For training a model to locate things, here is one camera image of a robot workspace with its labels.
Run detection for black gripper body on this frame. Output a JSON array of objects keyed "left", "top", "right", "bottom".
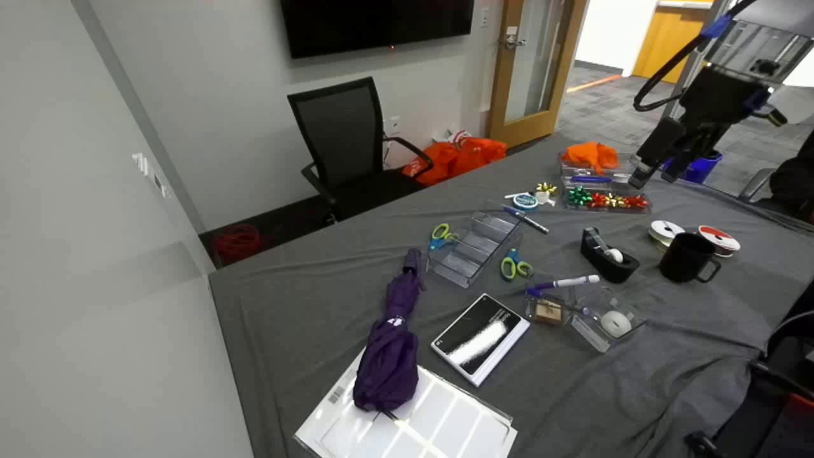
[{"left": 635, "top": 112, "right": 696, "bottom": 172}]

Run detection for blue capped marker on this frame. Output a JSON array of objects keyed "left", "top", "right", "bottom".
[{"left": 502, "top": 202, "right": 551, "bottom": 236}]

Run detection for white marker blue cap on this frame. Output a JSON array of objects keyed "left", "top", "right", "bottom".
[{"left": 521, "top": 272, "right": 602, "bottom": 299}]

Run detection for clear plastic organizer container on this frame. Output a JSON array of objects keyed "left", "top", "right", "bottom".
[{"left": 430, "top": 208, "right": 521, "bottom": 289}]

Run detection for clear box of gift bows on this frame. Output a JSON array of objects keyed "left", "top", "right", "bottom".
[{"left": 565, "top": 185, "right": 654, "bottom": 216}]

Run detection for orange cloth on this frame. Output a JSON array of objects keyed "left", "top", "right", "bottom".
[{"left": 560, "top": 139, "right": 624, "bottom": 174}]

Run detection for clear plastic box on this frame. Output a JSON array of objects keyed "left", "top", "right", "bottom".
[{"left": 560, "top": 163, "right": 635, "bottom": 187}]

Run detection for red and white ribbon spool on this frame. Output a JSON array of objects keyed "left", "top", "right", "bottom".
[{"left": 695, "top": 222, "right": 743, "bottom": 260}]

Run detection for black tape dispenser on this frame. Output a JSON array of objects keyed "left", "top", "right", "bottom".
[{"left": 578, "top": 224, "right": 644, "bottom": 284}]

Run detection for black mug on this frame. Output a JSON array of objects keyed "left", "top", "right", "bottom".
[{"left": 656, "top": 228, "right": 726, "bottom": 284}]

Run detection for loose yellow gift bows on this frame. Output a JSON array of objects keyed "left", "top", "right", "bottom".
[{"left": 531, "top": 178, "right": 563, "bottom": 205}]

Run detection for wooden cabinet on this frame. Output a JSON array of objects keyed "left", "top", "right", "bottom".
[{"left": 630, "top": 0, "right": 708, "bottom": 87}]

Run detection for clear package white disc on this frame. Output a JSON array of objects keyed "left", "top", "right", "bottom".
[{"left": 567, "top": 294, "right": 645, "bottom": 355}]

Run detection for wooden door with glass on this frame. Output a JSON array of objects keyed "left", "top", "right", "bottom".
[{"left": 486, "top": 0, "right": 589, "bottom": 149}]

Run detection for green yellow scissors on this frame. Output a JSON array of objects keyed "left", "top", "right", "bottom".
[
  {"left": 497, "top": 246, "right": 537, "bottom": 284},
  {"left": 424, "top": 222, "right": 461, "bottom": 255}
]

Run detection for brown badge card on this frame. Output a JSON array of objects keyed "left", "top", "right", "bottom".
[{"left": 531, "top": 298, "right": 569, "bottom": 327}]

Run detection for orange bag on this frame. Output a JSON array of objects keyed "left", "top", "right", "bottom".
[{"left": 402, "top": 134, "right": 509, "bottom": 187}]

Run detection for black chair with red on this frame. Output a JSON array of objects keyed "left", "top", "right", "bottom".
[{"left": 685, "top": 276, "right": 814, "bottom": 458}]

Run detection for black mesh office chair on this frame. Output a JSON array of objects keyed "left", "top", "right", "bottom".
[{"left": 285, "top": 74, "right": 437, "bottom": 224}]

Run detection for purple cloth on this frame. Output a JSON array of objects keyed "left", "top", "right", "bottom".
[{"left": 350, "top": 246, "right": 427, "bottom": 416}]

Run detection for white label sheet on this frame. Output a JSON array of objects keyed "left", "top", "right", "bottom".
[{"left": 293, "top": 346, "right": 519, "bottom": 458}]

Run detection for grey tablecloth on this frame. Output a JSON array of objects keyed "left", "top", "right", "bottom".
[{"left": 207, "top": 131, "right": 814, "bottom": 458}]

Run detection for black cable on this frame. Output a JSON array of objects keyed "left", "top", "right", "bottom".
[{"left": 630, "top": 4, "right": 759, "bottom": 113}]

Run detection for black wall television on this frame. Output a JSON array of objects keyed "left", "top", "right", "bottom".
[{"left": 278, "top": 0, "right": 475, "bottom": 60}]

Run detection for white wall outlet plate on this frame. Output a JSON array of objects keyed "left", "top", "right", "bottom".
[{"left": 129, "top": 149, "right": 168, "bottom": 197}]

